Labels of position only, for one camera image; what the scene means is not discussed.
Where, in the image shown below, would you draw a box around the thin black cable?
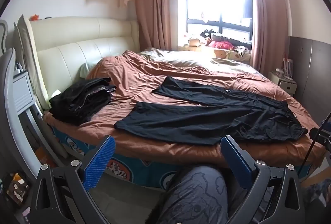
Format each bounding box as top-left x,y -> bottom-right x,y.
300,136 -> 317,171

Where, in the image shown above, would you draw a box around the brown printed box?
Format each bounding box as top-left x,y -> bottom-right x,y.
5,172 -> 30,205

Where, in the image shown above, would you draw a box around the black pants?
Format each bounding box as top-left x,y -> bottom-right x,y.
114,76 -> 308,146

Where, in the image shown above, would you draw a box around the window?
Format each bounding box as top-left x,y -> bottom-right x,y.
184,0 -> 253,43

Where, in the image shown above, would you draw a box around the grey wardrobe panel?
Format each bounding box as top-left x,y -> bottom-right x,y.
288,36 -> 331,131

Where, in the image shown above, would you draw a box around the cream padded headboard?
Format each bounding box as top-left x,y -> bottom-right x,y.
14,14 -> 141,111

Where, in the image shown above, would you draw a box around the black plush toy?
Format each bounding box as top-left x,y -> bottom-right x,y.
200,30 -> 220,38

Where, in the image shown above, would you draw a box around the grey chair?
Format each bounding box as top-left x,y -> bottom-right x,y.
0,19 -> 46,188

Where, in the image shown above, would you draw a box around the person's leg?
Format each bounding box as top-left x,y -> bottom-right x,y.
155,165 -> 229,224

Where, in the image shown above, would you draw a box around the white nightstand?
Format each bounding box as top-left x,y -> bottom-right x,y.
267,70 -> 298,96

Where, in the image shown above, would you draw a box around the stack of folded dark clothes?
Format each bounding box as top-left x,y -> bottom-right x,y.
49,78 -> 117,126

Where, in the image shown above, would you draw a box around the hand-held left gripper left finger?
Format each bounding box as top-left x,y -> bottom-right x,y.
29,135 -> 116,224

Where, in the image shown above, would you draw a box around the pink plush toy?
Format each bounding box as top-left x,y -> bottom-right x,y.
208,40 -> 234,50

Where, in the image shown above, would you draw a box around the white paper bag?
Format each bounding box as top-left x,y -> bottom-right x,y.
282,57 -> 295,81

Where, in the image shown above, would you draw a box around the beige duvet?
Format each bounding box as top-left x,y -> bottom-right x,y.
138,47 -> 261,77

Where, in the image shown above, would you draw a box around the pink curtain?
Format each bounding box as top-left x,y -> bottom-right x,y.
131,0 -> 179,52
246,0 -> 294,77

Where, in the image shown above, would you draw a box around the white bedside cabinet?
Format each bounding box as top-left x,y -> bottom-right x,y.
12,69 -> 68,162

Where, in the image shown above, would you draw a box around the brown blanket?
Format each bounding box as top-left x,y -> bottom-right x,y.
43,50 -> 327,169

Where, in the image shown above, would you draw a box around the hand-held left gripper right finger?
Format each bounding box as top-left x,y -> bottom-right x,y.
220,135 -> 304,224

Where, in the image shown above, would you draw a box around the beige printed cushion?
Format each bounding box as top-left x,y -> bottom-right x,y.
212,48 -> 251,60

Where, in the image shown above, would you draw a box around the brown teddy bear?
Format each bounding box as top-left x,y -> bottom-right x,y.
183,34 -> 207,52

